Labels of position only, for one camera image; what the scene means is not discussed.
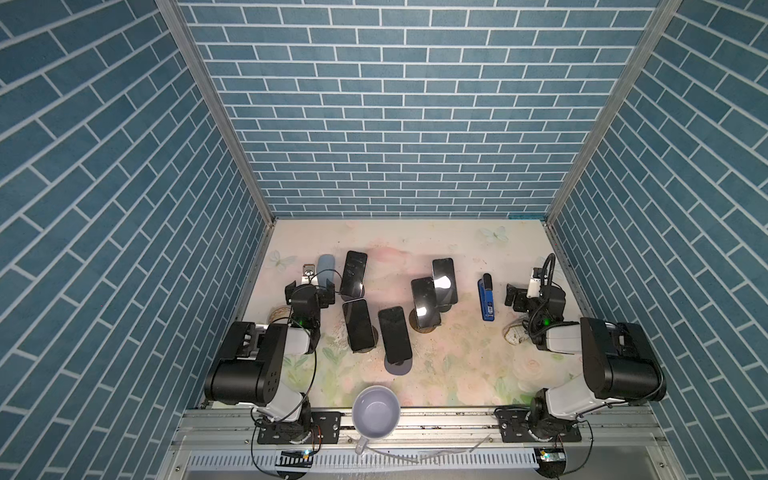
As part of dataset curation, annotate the aluminium front rail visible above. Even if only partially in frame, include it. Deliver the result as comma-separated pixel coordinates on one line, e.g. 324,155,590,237
158,407,684,479

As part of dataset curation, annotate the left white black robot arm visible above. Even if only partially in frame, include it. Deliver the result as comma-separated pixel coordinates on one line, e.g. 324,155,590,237
204,281,335,431

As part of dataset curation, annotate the right seashell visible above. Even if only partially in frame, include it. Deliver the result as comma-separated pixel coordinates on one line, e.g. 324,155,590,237
503,321,530,346

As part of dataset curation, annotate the left circuit board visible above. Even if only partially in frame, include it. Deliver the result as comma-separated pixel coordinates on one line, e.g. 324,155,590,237
275,451,315,469

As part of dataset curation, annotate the blue black stapler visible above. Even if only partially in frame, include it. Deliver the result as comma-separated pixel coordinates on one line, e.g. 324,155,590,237
477,273,495,322

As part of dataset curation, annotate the wooden base phone stand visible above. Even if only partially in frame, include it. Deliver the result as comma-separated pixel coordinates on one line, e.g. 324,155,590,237
408,309,441,334

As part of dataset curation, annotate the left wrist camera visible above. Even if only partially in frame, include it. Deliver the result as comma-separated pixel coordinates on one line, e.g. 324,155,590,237
301,264,317,285

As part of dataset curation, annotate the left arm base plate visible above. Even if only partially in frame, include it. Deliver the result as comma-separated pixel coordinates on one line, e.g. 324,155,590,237
256,410,343,445

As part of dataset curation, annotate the front left phone stand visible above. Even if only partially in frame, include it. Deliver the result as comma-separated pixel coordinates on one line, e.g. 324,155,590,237
352,327,380,353

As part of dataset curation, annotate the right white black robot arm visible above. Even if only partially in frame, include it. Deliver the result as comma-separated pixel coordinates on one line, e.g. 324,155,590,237
504,281,667,441

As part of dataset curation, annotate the white cable duct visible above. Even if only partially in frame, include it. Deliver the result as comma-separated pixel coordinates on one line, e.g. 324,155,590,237
186,448,539,473

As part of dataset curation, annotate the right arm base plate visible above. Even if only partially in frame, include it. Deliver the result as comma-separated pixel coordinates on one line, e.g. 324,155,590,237
493,405,582,443

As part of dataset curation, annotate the blue fabric cylinder speaker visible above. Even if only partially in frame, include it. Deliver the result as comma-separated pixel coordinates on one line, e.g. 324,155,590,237
316,254,336,289

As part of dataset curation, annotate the circuit board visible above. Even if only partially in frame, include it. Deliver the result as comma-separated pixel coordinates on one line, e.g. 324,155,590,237
534,447,567,464
275,451,315,469

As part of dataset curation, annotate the grey round phone stand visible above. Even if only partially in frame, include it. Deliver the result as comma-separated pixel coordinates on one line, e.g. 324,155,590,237
384,358,413,376

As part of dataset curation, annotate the black phone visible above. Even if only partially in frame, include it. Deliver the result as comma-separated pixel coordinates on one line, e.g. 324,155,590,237
432,258,458,312
378,306,413,364
411,277,440,318
342,299,374,350
339,251,368,301

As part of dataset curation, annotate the right circuit board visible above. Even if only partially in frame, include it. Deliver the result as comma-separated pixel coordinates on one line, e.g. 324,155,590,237
534,447,567,464

